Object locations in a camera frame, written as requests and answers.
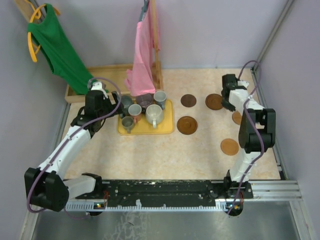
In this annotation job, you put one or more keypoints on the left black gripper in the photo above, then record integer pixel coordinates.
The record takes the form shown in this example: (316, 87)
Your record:
(116, 99)

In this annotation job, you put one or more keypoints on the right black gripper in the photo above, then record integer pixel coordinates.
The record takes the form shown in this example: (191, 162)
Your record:
(230, 107)

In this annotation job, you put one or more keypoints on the light wooden coaster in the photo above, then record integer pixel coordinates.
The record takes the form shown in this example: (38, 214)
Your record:
(237, 117)
(229, 147)

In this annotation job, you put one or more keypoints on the large white mug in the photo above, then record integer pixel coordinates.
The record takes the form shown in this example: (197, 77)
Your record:
(154, 115)

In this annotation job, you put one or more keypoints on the grey blue mug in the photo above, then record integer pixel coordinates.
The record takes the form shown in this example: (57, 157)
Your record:
(160, 98)

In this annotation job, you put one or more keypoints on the brown ridged wooden coaster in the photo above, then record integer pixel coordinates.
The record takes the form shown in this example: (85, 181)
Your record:
(187, 125)

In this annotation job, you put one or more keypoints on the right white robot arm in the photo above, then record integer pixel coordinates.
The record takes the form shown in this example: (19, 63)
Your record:
(257, 132)

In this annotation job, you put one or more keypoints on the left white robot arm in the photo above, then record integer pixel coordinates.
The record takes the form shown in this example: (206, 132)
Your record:
(45, 186)

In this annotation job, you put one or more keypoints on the purple glass cup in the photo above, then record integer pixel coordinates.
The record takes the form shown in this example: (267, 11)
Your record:
(144, 100)

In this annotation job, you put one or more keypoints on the dark walnut coaster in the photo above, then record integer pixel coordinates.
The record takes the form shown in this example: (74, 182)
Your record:
(188, 100)

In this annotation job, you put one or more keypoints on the dark teal mug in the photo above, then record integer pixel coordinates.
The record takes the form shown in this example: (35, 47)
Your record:
(126, 102)

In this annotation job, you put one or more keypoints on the wooden tray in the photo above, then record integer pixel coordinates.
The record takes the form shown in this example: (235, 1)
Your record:
(116, 73)

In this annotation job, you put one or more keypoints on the pink lettered mug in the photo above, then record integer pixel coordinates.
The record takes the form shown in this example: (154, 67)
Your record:
(135, 111)

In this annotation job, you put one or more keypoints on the small green grey mug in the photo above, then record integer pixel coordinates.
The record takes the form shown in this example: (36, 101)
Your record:
(128, 123)

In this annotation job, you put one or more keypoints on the pink shirt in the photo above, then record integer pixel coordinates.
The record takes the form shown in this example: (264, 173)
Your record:
(139, 80)

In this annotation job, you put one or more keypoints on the yellow plastic tray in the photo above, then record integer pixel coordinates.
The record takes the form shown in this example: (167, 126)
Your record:
(165, 127)

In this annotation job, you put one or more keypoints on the green shirt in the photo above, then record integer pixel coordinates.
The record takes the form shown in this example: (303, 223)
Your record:
(59, 52)

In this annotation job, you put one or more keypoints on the aluminium frame rail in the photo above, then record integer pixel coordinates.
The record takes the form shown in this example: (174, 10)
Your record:
(275, 190)

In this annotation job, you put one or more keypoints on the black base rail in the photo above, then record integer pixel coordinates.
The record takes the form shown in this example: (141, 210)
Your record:
(159, 193)

